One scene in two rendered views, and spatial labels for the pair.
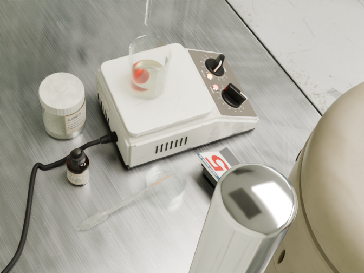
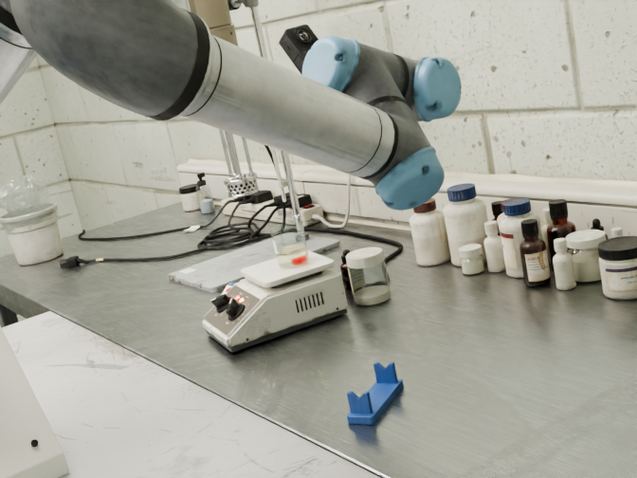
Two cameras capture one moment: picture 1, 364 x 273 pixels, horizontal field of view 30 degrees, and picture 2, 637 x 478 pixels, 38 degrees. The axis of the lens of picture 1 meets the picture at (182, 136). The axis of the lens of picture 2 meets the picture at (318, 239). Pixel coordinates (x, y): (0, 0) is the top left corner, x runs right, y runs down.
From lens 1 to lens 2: 1.95 m
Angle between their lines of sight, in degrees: 107
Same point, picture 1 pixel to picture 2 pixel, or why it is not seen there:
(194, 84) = (254, 272)
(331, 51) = (108, 389)
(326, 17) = (98, 409)
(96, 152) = not seen: hidden behind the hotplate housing
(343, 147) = not seen: outside the picture
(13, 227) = (392, 266)
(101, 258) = not seen: hidden behind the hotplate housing
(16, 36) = (440, 320)
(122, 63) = (316, 265)
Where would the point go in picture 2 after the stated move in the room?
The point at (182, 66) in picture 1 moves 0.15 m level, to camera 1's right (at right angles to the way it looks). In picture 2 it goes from (264, 275) to (172, 289)
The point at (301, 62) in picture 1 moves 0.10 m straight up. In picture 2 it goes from (144, 376) to (127, 311)
